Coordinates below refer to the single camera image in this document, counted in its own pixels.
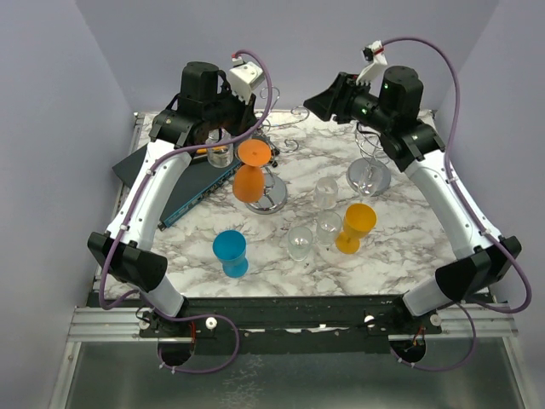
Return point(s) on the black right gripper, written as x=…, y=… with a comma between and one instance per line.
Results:
x=335, y=100

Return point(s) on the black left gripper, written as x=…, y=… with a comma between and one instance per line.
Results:
x=245, y=115

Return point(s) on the clear patterned wine glass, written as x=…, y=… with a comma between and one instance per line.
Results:
x=221, y=154

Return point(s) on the orange plastic goblet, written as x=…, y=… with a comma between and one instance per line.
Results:
x=249, y=181

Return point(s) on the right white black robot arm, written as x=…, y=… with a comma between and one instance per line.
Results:
x=483, y=254

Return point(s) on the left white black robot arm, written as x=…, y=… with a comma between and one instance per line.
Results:
x=209, y=99

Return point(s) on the black pipe fitting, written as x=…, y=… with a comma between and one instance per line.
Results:
x=273, y=161

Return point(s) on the yellow plastic goblet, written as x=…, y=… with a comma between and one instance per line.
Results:
x=358, y=221

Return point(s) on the blue plastic goblet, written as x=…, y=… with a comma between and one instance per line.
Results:
x=229, y=247

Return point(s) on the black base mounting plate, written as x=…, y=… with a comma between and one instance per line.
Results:
x=261, y=325

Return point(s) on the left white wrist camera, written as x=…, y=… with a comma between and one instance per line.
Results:
x=244, y=77

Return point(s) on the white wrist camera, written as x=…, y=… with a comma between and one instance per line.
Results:
x=244, y=77
x=376, y=63

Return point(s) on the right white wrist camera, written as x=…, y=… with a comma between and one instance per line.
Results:
x=376, y=63

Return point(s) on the dark blue network switch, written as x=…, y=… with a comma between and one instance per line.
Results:
x=196, y=183

